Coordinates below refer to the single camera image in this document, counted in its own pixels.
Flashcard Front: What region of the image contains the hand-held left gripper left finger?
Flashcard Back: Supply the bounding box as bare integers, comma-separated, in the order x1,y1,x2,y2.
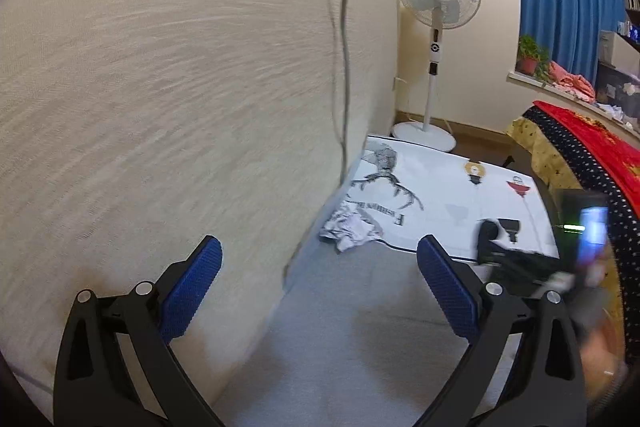
50,235,236,427

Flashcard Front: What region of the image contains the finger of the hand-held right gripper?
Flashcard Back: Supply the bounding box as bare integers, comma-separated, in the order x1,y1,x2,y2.
492,249,563,298
475,218,503,265

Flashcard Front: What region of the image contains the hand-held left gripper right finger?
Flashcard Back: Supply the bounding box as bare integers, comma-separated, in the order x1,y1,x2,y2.
416,234,588,427

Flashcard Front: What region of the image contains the printed paper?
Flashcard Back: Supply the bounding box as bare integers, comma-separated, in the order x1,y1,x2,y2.
320,202,383,253

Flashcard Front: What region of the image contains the white printed table cloth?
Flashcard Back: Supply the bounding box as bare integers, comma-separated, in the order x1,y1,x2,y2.
285,134,561,264

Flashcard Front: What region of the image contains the white cloth on sill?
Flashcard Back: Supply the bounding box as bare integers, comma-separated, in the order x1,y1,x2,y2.
597,102,632,124

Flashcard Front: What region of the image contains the pink crumpled cloth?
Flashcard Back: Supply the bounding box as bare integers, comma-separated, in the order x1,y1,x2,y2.
547,61,598,100

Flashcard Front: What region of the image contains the clear plastic storage box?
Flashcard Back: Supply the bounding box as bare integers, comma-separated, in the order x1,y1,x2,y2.
597,29,640,108

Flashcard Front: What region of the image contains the potted green plant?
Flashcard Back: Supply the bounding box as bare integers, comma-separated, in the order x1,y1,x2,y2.
515,34,551,78

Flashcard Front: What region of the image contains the grey bookshelf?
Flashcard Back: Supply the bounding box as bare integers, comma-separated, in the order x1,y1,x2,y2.
620,0,640,55

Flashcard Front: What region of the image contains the grey wall cable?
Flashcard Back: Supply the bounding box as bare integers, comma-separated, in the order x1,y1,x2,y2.
322,0,357,188

